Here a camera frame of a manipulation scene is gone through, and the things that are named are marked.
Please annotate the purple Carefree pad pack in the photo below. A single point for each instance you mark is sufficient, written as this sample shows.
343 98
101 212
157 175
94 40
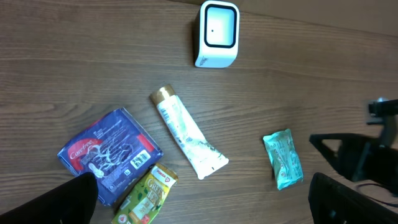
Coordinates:
116 149

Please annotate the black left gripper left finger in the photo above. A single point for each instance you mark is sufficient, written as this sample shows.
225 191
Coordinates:
71 202

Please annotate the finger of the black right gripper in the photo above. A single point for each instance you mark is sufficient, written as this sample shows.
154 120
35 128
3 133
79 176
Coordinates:
329 146

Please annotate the green tea drink carton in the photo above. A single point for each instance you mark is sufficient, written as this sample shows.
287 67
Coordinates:
143 203

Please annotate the white barcode scanner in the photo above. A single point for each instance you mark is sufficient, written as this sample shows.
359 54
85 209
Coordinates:
216 34

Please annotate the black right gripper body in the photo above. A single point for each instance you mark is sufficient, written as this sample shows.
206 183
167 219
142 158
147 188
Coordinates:
363 159

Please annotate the white tube gold cap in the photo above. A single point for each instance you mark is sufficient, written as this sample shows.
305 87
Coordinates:
204 158

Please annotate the teal tissue packet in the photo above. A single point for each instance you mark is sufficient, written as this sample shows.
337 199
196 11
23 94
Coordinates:
284 158

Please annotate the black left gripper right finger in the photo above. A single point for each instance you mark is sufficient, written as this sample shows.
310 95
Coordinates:
333 202

